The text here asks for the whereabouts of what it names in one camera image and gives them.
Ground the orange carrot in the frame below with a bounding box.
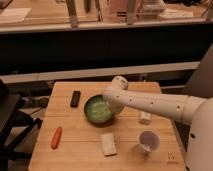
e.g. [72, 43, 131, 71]
[51, 127, 62, 149]

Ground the white folded cloth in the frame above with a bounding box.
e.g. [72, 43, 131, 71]
[101, 133, 117, 156]

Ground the black chair frame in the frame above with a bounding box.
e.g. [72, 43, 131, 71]
[0, 79, 42, 171]

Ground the green ceramic bowl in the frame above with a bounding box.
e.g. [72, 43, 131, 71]
[84, 95, 114, 125]

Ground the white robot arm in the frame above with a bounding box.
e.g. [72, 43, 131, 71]
[103, 76, 213, 171]

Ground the black rectangular block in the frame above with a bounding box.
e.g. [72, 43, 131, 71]
[70, 91, 81, 107]

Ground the small white bottle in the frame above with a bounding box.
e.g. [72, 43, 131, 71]
[139, 111, 151, 125]

